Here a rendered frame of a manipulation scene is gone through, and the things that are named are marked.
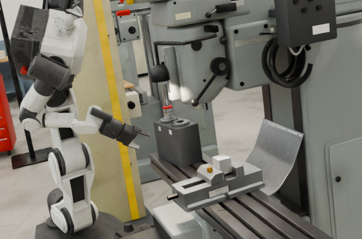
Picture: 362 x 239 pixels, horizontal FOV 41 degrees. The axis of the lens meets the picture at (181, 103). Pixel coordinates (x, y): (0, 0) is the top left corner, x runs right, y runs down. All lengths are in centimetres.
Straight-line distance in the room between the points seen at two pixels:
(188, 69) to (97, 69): 181
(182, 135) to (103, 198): 172
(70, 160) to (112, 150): 135
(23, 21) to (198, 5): 76
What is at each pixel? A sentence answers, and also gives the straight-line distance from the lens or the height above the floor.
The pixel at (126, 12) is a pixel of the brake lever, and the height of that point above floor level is 170.
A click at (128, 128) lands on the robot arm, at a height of 119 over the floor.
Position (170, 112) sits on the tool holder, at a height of 119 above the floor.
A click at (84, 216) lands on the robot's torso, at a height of 70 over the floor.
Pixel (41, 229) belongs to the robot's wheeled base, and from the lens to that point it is 289.
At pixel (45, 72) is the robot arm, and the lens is 197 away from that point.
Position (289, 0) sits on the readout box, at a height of 167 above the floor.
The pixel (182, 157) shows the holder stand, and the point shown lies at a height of 101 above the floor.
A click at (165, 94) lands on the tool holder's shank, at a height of 128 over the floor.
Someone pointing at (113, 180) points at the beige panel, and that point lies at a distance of 380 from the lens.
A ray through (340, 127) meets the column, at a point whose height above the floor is 111.
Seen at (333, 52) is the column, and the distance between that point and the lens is 204.
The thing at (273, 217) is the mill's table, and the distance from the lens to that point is 174.
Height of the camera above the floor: 177
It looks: 13 degrees down
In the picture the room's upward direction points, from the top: 8 degrees counter-clockwise
